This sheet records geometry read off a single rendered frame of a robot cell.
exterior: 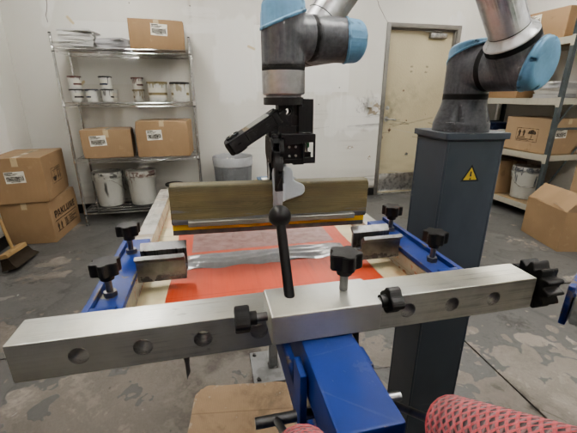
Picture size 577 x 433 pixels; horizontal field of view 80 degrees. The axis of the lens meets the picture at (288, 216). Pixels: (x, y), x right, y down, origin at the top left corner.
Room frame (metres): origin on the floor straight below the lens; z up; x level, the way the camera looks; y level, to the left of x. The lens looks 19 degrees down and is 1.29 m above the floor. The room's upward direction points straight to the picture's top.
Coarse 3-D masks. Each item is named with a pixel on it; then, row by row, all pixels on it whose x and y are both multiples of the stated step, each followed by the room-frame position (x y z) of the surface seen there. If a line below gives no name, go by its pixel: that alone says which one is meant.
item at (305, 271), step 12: (300, 228) 0.88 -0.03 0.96; (312, 228) 0.88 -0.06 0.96; (324, 228) 0.88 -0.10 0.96; (336, 228) 0.88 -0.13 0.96; (264, 240) 0.79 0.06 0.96; (276, 240) 0.79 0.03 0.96; (288, 240) 0.79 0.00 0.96; (300, 240) 0.79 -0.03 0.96; (312, 240) 0.79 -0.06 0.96; (324, 240) 0.79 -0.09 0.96; (336, 240) 0.79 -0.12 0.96; (276, 264) 0.66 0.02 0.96; (300, 264) 0.66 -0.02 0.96; (312, 264) 0.66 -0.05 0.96; (324, 264) 0.66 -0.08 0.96; (300, 276) 0.61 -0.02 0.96; (312, 276) 0.61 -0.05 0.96; (324, 276) 0.61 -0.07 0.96; (336, 276) 0.61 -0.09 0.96; (360, 276) 0.61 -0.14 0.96; (372, 276) 0.61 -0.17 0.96
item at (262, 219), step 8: (248, 216) 0.62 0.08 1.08; (256, 216) 0.62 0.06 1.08; (264, 216) 0.62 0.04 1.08; (296, 216) 0.63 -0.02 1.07; (304, 216) 0.63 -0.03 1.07; (312, 216) 0.64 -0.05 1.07; (320, 216) 0.64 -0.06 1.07; (328, 216) 0.64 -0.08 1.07; (336, 216) 0.65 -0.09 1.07; (344, 216) 0.65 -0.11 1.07; (352, 216) 0.65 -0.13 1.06; (192, 224) 0.59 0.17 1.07; (200, 224) 0.59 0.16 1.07; (208, 224) 0.59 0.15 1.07; (216, 224) 0.60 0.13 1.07; (224, 224) 0.60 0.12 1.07; (232, 224) 0.60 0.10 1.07
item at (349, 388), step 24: (336, 336) 0.32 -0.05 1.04; (312, 360) 0.28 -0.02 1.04; (336, 360) 0.28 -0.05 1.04; (360, 360) 0.28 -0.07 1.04; (312, 384) 0.27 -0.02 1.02; (336, 384) 0.25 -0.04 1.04; (360, 384) 0.25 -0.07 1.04; (312, 408) 0.27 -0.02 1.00; (336, 408) 0.22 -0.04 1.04; (360, 408) 0.22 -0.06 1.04; (384, 408) 0.22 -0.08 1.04; (336, 432) 0.20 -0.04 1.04; (360, 432) 0.20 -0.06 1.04; (384, 432) 0.21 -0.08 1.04
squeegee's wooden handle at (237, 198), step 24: (168, 192) 0.59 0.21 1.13; (192, 192) 0.60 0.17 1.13; (216, 192) 0.61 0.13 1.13; (240, 192) 0.62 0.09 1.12; (264, 192) 0.63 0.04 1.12; (312, 192) 0.65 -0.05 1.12; (336, 192) 0.66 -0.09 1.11; (360, 192) 0.67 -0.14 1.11; (192, 216) 0.60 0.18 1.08; (216, 216) 0.61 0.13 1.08; (240, 216) 0.62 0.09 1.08
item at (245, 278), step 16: (192, 240) 0.79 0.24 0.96; (208, 240) 0.79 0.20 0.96; (224, 240) 0.79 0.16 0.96; (240, 240) 0.79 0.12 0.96; (256, 240) 0.79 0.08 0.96; (192, 272) 0.62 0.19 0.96; (208, 272) 0.62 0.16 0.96; (224, 272) 0.62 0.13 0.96; (240, 272) 0.62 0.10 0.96; (256, 272) 0.62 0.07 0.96; (272, 272) 0.62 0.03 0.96; (176, 288) 0.56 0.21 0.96; (192, 288) 0.56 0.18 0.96; (208, 288) 0.56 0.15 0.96; (224, 288) 0.56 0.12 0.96; (240, 288) 0.56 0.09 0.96; (256, 288) 0.56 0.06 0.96; (272, 288) 0.56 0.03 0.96
